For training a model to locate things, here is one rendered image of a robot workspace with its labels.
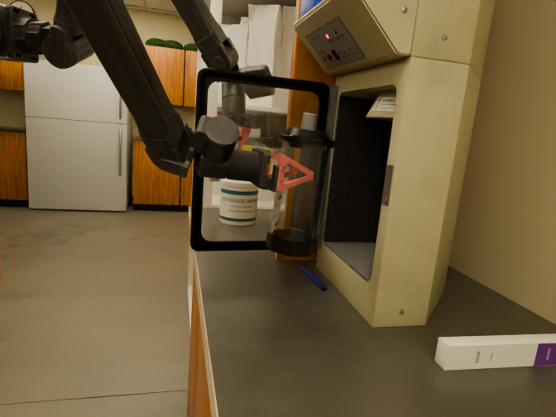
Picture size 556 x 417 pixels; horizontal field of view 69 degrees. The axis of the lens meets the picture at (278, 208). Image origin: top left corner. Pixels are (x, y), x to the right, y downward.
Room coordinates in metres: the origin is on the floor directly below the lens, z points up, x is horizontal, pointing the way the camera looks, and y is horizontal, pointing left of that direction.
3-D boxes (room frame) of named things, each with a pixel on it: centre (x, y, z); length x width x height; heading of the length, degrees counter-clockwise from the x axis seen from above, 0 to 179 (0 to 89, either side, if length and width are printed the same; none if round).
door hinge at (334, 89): (0.98, -0.10, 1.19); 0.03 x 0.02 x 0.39; 15
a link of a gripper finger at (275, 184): (0.75, -0.01, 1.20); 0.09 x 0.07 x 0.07; 107
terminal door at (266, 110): (0.93, 0.05, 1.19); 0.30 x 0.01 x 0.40; 110
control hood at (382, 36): (0.82, -0.09, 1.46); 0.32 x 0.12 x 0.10; 15
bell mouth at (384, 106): (0.84, -0.25, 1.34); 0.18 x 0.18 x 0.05
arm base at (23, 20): (1.06, 0.64, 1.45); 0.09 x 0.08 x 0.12; 171
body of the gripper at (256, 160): (0.76, 0.07, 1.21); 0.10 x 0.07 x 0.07; 17
